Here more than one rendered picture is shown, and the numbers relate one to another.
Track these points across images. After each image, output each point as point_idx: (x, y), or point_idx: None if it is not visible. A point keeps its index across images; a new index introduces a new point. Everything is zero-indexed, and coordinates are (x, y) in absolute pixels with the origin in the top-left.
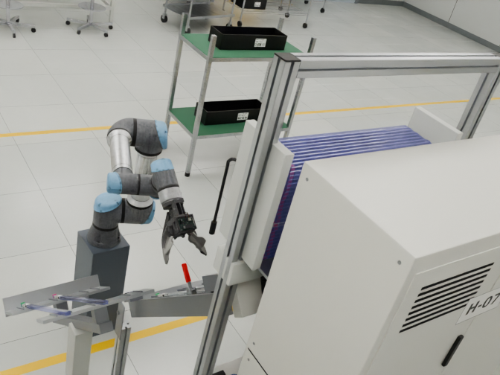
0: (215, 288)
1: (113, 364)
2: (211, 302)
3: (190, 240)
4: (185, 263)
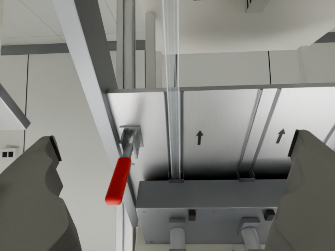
0: (115, 244)
1: None
2: (115, 221)
3: (271, 227)
4: (118, 204)
